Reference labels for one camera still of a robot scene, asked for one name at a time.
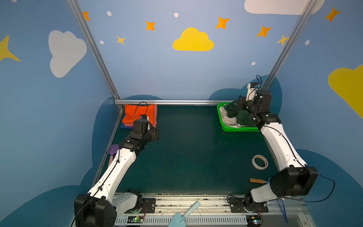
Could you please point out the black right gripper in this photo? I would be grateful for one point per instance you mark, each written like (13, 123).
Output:
(242, 103)

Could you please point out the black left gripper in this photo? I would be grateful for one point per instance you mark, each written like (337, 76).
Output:
(153, 134)

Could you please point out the dark green t shirt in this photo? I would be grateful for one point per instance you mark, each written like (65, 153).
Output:
(243, 117)

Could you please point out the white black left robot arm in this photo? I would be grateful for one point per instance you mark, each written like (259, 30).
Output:
(98, 208)

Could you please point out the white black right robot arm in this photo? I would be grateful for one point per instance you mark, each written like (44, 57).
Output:
(295, 177)

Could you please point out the pink folded t shirt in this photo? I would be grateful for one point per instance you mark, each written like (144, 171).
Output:
(154, 119)

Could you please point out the blue folded t shirt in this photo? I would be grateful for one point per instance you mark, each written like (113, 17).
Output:
(126, 126)

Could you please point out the green plastic basket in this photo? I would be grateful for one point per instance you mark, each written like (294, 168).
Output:
(232, 128)

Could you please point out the purple toy shovel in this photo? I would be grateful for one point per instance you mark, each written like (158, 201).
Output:
(112, 152)

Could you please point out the white t shirt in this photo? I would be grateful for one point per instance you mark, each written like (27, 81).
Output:
(227, 121)

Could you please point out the white tape roll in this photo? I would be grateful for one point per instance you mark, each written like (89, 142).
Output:
(260, 162)

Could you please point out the left green circuit board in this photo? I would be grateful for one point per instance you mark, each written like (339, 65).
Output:
(135, 220)

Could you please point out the green circuit board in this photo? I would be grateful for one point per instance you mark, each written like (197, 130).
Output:
(135, 220)
(253, 221)

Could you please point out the teal toy trowel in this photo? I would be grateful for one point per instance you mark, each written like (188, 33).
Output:
(179, 220)

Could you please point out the right green circuit board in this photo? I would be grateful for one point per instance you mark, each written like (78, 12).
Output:
(253, 221)

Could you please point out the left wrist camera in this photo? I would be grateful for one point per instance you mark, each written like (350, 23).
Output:
(144, 117)

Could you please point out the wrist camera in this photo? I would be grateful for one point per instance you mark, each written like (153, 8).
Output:
(252, 86)
(144, 117)

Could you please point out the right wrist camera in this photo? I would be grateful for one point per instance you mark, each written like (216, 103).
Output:
(252, 86)

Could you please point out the aluminium back frame rail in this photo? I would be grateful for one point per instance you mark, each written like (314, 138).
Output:
(171, 102)

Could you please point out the aluminium left floor rail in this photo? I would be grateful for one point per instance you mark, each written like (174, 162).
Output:
(103, 160)

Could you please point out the wooden handled blue tool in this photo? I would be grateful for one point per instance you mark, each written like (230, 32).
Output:
(259, 181)

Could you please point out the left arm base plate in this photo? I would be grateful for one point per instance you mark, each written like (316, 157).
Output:
(148, 206)

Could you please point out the aluminium right frame post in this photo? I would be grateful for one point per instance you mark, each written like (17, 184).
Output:
(294, 35)

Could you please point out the aluminium frame post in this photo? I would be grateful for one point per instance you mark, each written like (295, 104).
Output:
(294, 35)
(82, 22)

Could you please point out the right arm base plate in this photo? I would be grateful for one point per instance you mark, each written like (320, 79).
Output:
(240, 205)

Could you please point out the aluminium left frame post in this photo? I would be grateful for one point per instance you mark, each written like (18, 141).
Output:
(82, 22)

